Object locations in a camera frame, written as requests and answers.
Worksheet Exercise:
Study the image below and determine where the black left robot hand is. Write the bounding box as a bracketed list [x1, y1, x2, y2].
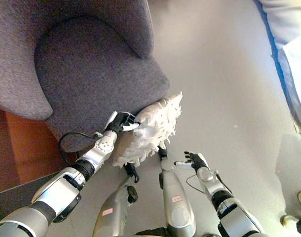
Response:
[105, 111, 141, 135]

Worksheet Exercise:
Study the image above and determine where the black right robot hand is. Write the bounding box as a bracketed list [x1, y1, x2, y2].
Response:
[174, 151, 210, 172]

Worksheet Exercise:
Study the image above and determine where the white fringed pillow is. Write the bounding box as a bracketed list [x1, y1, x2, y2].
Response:
[112, 91, 183, 169]

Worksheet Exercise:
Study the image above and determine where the grey fabric tub armchair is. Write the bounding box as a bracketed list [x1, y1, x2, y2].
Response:
[0, 0, 171, 153]

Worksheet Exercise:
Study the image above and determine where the silver left robot leg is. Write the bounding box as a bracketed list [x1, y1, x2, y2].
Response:
[92, 162, 140, 237]

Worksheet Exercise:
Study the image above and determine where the white shoe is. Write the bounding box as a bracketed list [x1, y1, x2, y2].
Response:
[280, 189, 301, 228]

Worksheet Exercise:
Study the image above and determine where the bed with white bedding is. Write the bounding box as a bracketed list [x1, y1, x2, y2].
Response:
[254, 0, 301, 135]

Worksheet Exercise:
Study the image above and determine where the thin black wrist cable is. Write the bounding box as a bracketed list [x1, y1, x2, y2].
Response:
[186, 173, 206, 194]

